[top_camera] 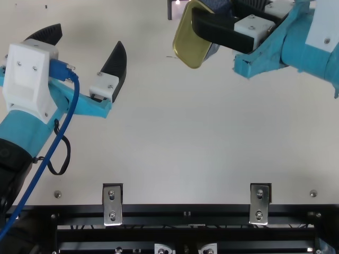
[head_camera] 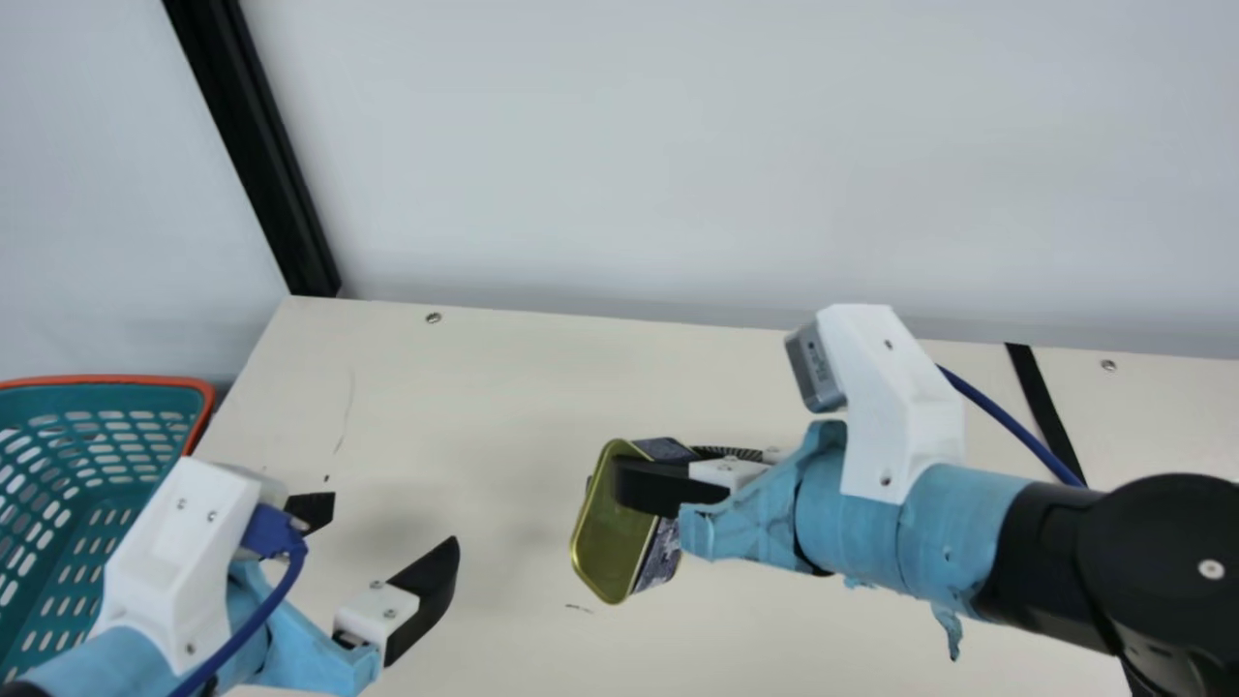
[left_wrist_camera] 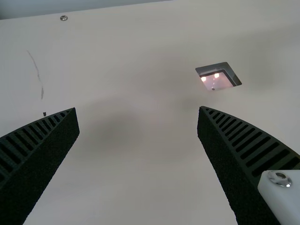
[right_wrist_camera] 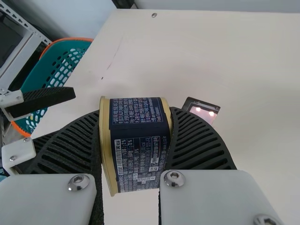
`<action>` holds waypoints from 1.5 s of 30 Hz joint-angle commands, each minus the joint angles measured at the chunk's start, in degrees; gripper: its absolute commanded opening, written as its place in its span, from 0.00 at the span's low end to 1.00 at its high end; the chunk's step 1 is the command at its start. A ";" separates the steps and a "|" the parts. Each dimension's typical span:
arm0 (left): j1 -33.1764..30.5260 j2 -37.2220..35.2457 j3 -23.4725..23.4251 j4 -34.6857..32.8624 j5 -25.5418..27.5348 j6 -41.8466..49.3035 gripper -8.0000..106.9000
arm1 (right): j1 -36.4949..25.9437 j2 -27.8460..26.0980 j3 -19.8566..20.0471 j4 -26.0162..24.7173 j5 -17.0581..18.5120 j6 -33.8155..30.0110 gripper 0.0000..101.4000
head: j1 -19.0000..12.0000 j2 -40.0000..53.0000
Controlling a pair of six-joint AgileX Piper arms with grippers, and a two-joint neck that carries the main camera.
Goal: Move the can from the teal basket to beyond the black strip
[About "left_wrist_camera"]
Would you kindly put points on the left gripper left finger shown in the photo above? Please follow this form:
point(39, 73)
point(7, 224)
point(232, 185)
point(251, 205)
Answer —
point(35, 161)

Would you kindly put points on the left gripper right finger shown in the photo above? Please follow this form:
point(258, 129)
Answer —
point(243, 164)

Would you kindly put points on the small square scanner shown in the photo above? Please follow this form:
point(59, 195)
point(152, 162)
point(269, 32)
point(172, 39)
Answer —
point(216, 78)

